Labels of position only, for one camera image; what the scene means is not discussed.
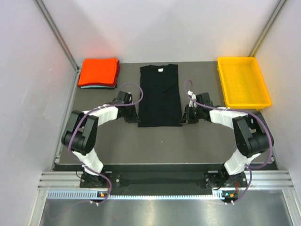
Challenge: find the yellow plastic tray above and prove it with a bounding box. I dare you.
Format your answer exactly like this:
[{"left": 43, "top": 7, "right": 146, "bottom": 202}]
[{"left": 217, "top": 57, "right": 272, "bottom": 110}]

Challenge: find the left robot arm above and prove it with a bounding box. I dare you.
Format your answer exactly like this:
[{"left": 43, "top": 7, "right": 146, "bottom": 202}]
[{"left": 61, "top": 91, "right": 140, "bottom": 188}]

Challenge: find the aluminium frame post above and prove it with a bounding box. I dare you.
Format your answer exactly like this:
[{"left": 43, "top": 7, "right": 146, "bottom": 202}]
[
  {"left": 249, "top": 0, "right": 288, "bottom": 57},
  {"left": 33, "top": 0, "right": 79, "bottom": 71}
]

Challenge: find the red folded t-shirt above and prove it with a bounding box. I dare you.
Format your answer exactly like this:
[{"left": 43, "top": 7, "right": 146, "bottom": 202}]
[{"left": 114, "top": 61, "right": 120, "bottom": 87}]

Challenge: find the purple cable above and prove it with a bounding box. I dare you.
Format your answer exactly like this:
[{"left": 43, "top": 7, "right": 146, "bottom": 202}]
[
  {"left": 183, "top": 79, "right": 275, "bottom": 205},
  {"left": 67, "top": 82, "right": 144, "bottom": 205}
]

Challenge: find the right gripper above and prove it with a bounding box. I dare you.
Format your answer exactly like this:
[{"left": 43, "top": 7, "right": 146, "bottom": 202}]
[{"left": 180, "top": 104, "right": 203, "bottom": 124}]

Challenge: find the left aluminium frame post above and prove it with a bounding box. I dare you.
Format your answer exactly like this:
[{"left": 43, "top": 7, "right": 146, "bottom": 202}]
[{"left": 33, "top": 0, "right": 79, "bottom": 71}]

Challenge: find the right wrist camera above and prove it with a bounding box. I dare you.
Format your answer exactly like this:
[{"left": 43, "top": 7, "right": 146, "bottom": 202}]
[{"left": 188, "top": 91, "right": 213, "bottom": 106}]

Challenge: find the teal folded t-shirt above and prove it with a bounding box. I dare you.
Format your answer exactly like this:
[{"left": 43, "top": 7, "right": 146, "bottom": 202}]
[{"left": 80, "top": 85, "right": 102, "bottom": 89}]

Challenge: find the right aluminium frame post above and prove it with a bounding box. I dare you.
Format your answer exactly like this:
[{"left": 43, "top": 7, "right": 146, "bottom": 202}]
[{"left": 249, "top": 0, "right": 288, "bottom": 57}]

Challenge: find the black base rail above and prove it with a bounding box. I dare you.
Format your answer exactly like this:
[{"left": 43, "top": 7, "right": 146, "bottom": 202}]
[{"left": 79, "top": 170, "right": 247, "bottom": 195}]

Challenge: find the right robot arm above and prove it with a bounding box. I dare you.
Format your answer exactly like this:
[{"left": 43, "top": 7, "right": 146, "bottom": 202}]
[{"left": 180, "top": 91, "right": 274, "bottom": 190}]

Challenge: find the grey slotted cable duct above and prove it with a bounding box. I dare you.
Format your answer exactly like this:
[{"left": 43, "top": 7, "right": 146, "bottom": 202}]
[{"left": 47, "top": 190, "right": 237, "bottom": 200}]

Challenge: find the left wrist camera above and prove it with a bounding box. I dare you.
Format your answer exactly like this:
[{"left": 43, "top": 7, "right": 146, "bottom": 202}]
[{"left": 112, "top": 91, "right": 132, "bottom": 105}]

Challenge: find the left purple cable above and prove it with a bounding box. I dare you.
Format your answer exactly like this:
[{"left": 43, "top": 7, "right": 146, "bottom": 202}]
[{"left": 67, "top": 82, "right": 144, "bottom": 205}]

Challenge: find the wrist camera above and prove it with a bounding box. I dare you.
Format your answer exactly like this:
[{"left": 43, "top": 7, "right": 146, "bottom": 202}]
[
  {"left": 112, "top": 91, "right": 132, "bottom": 105},
  {"left": 188, "top": 91, "right": 213, "bottom": 106}
]

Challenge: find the orange folded t-shirt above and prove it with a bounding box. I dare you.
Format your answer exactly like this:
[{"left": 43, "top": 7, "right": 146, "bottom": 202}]
[{"left": 78, "top": 57, "right": 119, "bottom": 87}]

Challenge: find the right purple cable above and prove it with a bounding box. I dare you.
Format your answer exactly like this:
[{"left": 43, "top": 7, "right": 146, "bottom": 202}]
[{"left": 183, "top": 79, "right": 275, "bottom": 205}]

